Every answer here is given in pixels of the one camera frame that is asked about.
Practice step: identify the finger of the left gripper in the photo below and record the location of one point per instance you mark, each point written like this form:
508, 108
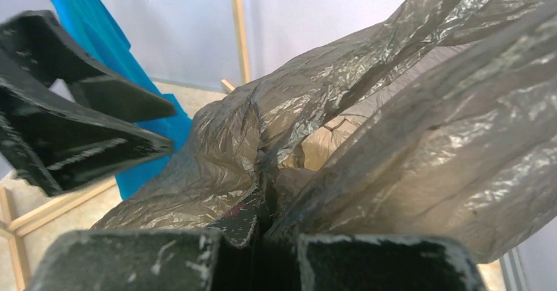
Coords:
61, 146
40, 46

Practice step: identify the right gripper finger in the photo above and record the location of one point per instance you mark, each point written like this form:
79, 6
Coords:
239, 225

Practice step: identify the blue t-shirt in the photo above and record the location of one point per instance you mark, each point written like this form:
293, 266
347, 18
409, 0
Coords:
90, 24

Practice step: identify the wooden clothes rack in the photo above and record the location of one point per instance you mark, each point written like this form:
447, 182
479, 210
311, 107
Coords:
140, 259

